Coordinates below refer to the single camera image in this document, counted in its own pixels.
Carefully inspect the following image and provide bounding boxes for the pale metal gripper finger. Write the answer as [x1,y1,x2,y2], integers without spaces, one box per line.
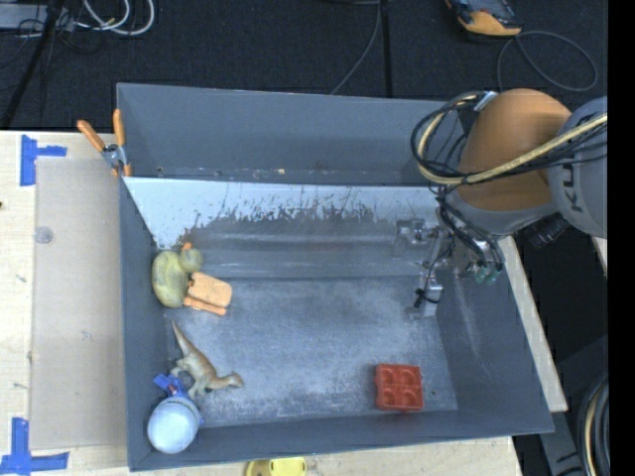
[404,277,444,321]
[393,217,442,260]

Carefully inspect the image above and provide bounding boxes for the red building block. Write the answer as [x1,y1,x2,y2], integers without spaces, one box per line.
[373,362,426,413]

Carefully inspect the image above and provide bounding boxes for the grey metal bin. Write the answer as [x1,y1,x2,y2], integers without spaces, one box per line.
[115,82,557,473]

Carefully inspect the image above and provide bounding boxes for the tan toy dinosaur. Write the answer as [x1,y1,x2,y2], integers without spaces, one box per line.
[169,319,246,402]

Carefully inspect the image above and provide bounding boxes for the yellow-green rubber duck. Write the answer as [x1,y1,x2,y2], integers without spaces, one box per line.
[150,242,206,309]

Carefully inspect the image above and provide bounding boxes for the white spray bottle blue trigger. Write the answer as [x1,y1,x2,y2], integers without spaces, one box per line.
[146,372,206,455]

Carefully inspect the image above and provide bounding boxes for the pale flat board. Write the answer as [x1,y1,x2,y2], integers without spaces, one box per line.
[28,158,129,451]

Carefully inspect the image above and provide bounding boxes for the black cylinder on white bracket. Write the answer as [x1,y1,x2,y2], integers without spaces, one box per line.
[516,212,572,250]

